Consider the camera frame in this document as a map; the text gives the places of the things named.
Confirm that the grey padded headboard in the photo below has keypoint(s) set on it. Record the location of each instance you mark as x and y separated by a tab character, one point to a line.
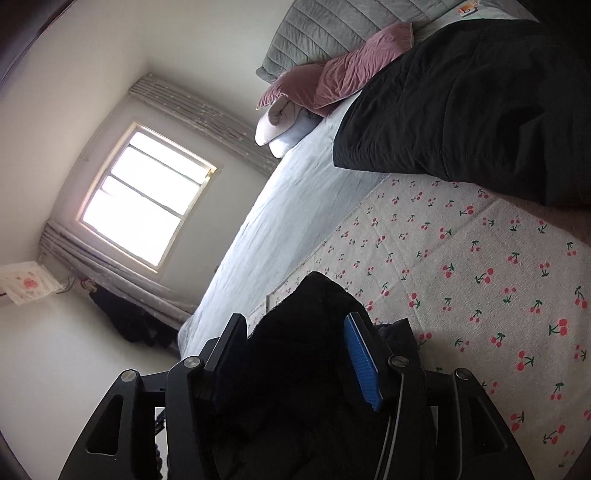
323	32

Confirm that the black quilted puffer jacket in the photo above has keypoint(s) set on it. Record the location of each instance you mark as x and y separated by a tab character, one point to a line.
300	369

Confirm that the cherry print blanket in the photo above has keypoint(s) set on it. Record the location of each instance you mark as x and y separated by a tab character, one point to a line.
461	300

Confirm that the dark hanging clothes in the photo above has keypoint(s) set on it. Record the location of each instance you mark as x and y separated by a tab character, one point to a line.
134	318

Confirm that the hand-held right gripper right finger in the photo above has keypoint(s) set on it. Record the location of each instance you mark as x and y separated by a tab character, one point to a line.
362	364

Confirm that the grey patterned curtain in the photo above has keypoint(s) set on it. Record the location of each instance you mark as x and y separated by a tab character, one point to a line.
115	272
207	120

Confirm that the pale blue bed sheet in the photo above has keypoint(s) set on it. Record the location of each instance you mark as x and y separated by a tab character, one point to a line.
295	207

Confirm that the bright window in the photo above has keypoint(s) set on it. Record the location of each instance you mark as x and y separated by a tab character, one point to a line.
147	194

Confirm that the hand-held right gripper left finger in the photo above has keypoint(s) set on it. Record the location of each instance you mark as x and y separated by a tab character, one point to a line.
231	350

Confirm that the black matte coat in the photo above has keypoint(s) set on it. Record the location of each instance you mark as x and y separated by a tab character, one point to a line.
461	115

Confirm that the orange label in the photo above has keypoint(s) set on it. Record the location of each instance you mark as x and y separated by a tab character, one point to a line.
467	9

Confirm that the pale blue pillow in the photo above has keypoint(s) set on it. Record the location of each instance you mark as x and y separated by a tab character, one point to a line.
293	136

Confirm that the white cloth cover pink print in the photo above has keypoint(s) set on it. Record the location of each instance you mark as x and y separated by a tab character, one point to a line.
27	282

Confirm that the pink velvet pillow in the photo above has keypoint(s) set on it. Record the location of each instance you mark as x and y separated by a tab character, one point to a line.
291	85
360	69

